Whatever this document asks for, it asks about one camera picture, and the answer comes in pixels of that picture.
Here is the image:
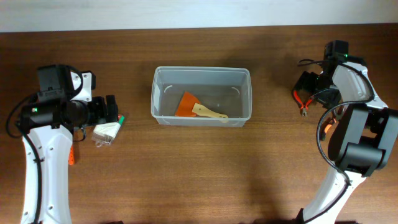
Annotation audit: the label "clear pack of coloured bits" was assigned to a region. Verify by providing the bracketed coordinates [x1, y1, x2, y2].
[92, 114, 125, 147]

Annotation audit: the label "small red cutting pliers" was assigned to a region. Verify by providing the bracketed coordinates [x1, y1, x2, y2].
[292, 90, 313, 116]

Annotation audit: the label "orange black needle-nose pliers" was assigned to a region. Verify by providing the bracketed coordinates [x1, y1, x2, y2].
[320, 106, 345, 141]

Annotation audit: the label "orange scraper wooden handle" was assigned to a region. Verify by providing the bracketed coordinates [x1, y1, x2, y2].
[175, 91, 229, 123]

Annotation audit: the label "clear plastic container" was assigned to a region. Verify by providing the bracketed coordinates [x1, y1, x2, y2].
[150, 66, 252, 128]

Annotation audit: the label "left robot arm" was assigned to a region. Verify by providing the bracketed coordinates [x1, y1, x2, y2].
[16, 65, 124, 223]

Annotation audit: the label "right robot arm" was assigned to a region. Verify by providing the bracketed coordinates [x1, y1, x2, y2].
[292, 40, 397, 223]

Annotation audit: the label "orange perforated bar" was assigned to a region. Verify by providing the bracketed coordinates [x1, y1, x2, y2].
[68, 146, 75, 166]

